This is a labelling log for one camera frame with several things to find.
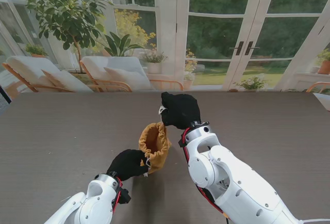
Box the white paper sheet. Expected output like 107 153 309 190
313 92 330 111

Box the red left arm wire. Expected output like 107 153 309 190
112 177 122 213

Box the black edge object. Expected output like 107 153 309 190
0 86 12 105

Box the printed sunroom backdrop banner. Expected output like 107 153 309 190
0 0 330 93

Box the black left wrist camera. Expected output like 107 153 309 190
119 188 131 205

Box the white zip tie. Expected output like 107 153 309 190
299 218 330 223

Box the mustard yellow drawstring bag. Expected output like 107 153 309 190
138 106 172 178

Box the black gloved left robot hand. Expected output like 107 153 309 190
106 149 152 182

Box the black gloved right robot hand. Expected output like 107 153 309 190
160 91 202 131

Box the red arm wire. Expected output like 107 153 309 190
181 128 230 219
112 177 122 213

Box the red right arm wire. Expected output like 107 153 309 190
181 128 230 219

